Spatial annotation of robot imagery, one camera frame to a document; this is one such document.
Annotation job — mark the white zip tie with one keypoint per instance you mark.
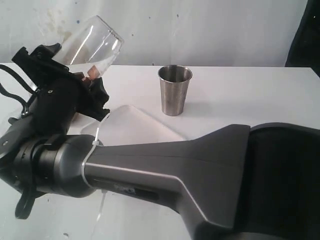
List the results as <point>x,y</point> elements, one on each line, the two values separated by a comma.
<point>90,165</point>

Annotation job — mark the white rectangular tray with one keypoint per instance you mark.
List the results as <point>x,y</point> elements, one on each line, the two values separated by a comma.
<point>127,125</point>

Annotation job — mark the stainless steel cup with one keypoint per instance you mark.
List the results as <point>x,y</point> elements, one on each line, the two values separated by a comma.
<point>174,82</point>

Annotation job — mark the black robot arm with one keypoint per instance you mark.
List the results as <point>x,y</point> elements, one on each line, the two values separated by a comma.
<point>238,182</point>

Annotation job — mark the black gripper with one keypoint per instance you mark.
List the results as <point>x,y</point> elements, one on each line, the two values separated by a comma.
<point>58,96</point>

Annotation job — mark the clear measuring cup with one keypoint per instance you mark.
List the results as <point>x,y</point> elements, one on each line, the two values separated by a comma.
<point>93,42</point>

